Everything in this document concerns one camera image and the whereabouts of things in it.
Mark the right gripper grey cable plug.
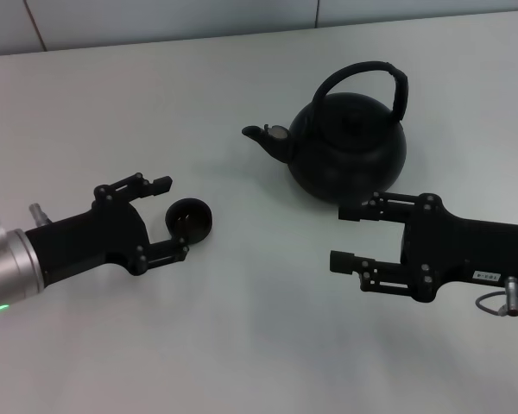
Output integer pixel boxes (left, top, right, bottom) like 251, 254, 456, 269
477, 278, 518, 318

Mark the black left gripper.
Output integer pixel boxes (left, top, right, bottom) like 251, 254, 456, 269
25, 172, 190, 288

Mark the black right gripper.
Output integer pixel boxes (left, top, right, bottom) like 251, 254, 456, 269
329, 192, 518, 305

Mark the small black teacup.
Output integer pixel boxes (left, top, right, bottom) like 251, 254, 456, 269
164, 197, 214, 243

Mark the gripper grey cable plug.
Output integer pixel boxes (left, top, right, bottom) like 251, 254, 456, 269
28, 202, 53, 226
477, 278, 518, 318

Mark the left gripper grey cable plug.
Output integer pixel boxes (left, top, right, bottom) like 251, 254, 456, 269
28, 202, 53, 226

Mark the black round teapot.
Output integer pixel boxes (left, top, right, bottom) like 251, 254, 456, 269
241, 60, 411, 206

